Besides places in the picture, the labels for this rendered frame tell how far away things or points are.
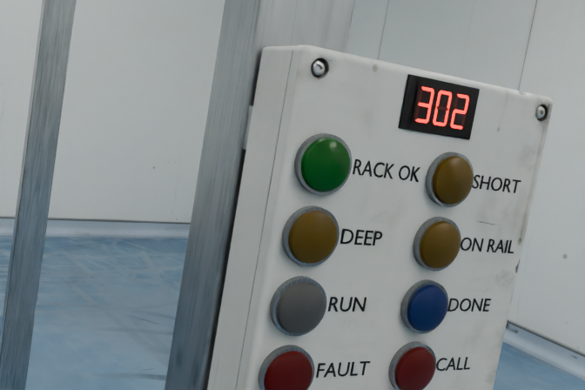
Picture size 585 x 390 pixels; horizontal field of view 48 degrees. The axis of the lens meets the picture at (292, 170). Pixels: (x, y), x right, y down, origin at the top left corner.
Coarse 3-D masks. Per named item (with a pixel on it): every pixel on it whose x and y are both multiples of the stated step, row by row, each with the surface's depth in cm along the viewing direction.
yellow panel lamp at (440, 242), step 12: (432, 228) 35; (444, 228) 35; (432, 240) 35; (444, 240) 35; (456, 240) 36; (420, 252) 35; (432, 252) 35; (444, 252) 36; (456, 252) 36; (432, 264) 35; (444, 264) 36
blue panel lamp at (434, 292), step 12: (420, 288) 36; (432, 288) 36; (420, 300) 35; (432, 300) 36; (444, 300) 36; (408, 312) 36; (420, 312) 36; (432, 312) 36; (444, 312) 36; (420, 324) 36; (432, 324) 36
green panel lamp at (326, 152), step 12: (312, 144) 31; (324, 144) 31; (336, 144) 31; (312, 156) 31; (324, 156) 31; (336, 156) 31; (348, 156) 32; (312, 168) 31; (324, 168) 31; (336, 168) 32; (348, 168) 32; (312, 180) 31; (324, 180) 31; (336, 180) 32
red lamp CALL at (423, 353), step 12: (420, 348) 36; (408, 360) 36; (420, 360) 36; (432, 360) 37; (396, 372) 36; (408, 372) 36; (420, 372) 36; (432, 372) 37; (408, 384) 36; (420, 384) 36
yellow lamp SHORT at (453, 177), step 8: (448, 160) 35; (456, 160) 35; (464, 160) 35; (440, 168) 35; (448, 168) 35; (456, 168) 35; (464, 168) 35; (440, 176) 35; (448, 176) 35; (456, 176) 35; (464, 176) 35; (472, 176) 36; (440, 184) 35; (448, 184) 35; (456, 184) 35; (464, 184) 35; (440, 192) 35; (448, 192) 35; (456, 192) 35; (464, 192) 35; (440, 200) 35; (448, 200) 35; (456, 200) 35
